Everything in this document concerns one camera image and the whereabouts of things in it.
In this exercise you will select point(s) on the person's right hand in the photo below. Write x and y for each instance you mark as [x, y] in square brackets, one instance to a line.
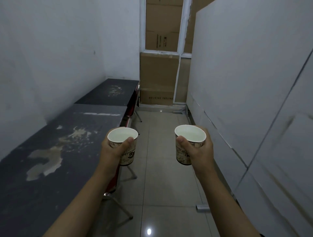
[201, 156]

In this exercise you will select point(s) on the person's left hand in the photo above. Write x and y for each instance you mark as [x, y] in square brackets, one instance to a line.
[110, 156]

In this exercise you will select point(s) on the person's left thumb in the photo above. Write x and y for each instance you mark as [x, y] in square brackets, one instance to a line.
[126, 146]

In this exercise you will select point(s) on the person's right thumb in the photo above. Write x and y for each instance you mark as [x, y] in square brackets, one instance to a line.
[184, 145]

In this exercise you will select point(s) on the printed paper cup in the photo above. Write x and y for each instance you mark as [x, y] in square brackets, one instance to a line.
[123, 136]
[189, 134]

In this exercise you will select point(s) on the person's left forearm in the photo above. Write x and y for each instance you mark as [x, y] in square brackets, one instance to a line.
[80, 205]

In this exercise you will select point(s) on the person's right forearm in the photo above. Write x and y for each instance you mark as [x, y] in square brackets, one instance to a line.
[222, 205]

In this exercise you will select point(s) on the low white board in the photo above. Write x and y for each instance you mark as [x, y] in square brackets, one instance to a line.
[220, 146]

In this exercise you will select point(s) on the small printed cardboard box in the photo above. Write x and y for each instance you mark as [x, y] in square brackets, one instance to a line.
[156, 97]

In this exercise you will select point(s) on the tall narrow cardboard box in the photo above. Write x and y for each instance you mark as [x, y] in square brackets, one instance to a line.
[184, 78]

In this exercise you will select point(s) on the large cardboard box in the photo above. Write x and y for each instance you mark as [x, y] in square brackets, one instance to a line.
[159, 70]

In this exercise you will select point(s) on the worn dark folding table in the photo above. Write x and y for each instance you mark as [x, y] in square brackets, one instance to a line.
[49, 166]

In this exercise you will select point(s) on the large white leaning board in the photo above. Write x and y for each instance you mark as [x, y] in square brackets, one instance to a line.
[244, 61]

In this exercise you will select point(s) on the white board with dark seam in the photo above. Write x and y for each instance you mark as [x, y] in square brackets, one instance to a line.
[288, 171]

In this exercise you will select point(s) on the cardboard box with black label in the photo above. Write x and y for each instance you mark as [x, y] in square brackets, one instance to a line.
[161, 40]

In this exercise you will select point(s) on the plain cardboard box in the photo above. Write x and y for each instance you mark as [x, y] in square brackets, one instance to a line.
[163, 14]

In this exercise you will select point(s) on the small metal floor bracket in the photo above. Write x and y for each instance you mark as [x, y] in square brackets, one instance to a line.
[202, 208]

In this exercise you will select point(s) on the white window frame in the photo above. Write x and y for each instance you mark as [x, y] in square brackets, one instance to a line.
[182, 31]

